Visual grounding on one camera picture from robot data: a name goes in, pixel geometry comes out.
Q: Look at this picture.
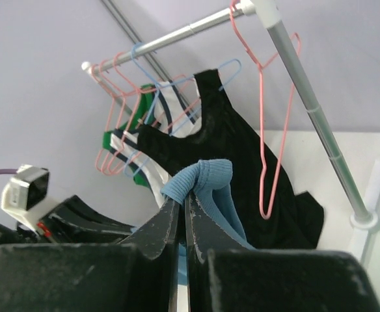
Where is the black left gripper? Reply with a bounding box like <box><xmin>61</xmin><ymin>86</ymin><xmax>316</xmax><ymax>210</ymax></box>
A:
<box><xmin>14</xmin><ymin>195</ymin><xmax>134</xmax><ymax>244</ymax></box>

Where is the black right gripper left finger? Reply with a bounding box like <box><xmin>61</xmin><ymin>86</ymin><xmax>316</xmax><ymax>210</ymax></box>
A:
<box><xmin>0</xmin><ymin>200</ymin><xmax>181</xmax><ymax>311</ymax></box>

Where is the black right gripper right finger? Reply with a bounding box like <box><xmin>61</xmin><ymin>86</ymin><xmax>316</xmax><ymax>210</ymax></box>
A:
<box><xmin>185</xmin><ymin>194</ymin><xmax>380</xmax><ymax>311</ymax></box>

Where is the blue tank top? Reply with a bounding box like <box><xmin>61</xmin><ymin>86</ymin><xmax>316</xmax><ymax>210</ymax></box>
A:
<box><xmin>161</xmin><ymin>158</ymin><xmax>256</xmax><ymax>287</ymax></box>

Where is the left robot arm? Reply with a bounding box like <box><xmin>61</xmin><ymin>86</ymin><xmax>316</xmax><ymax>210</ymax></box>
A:
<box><xmin>0</xmin><ymin>195</ymin><xmax>135</xmax><ymax>245</ymax></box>

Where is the black tank top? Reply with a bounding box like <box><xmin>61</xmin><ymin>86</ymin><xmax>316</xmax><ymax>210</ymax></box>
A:
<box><xmin>137</xmin><ymin>70</ymin><xmax>324</xmax><ymax>250</ymax></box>

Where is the green tank top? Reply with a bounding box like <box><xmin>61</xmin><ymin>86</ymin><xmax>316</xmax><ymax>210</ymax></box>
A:
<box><xmin>95</xmin><ymin>84</ymin><xmax>157</xmax><ymax>189</ymax></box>

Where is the pink hanger far left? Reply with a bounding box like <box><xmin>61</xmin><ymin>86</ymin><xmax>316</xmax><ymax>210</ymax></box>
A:
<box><xmin>89</xmin><ymin>64</ymin><xmax>124</xmax><ymax>176</ymax></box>

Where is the white printed tank top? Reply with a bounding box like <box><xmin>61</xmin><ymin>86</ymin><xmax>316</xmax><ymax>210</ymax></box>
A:
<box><xmin>110</xmin><ymin>81</ymin><xmax>204</xmax><ymax>209</ymax></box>

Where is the pink empty hanger right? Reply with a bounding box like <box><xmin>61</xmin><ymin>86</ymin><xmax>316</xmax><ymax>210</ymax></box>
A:
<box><xmin>229</xmin><ymin>0</ymin><xmax>301</xmax><ymax>220</ymax></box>

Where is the white garment rack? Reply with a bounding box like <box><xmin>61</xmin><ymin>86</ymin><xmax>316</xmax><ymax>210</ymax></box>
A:
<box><xmin>81</xmin><ymin>0</ymin><xmax>380</xmax><ymax>264</ymax></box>

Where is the blue wire hanger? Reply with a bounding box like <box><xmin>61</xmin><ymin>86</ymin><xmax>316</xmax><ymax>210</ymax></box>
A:
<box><xmin>123</xmin><ymin>42</ymin><xmax>243</xmax><ymax>179</ymax></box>

